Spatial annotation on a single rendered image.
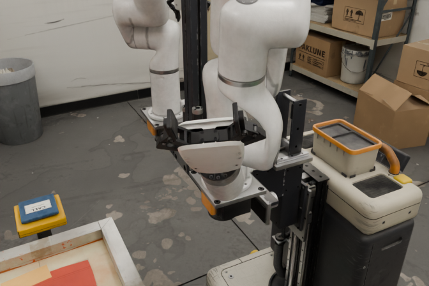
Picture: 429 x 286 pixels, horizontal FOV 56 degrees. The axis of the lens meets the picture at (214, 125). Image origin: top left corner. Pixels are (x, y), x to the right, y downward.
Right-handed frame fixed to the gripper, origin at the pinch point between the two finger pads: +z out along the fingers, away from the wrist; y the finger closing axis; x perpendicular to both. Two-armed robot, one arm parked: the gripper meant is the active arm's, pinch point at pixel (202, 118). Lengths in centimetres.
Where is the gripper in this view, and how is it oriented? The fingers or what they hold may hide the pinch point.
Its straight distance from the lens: 55.6
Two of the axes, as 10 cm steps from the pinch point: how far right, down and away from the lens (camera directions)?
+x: 0.4, 8.9, -4.6
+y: 9.9, -0.9, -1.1
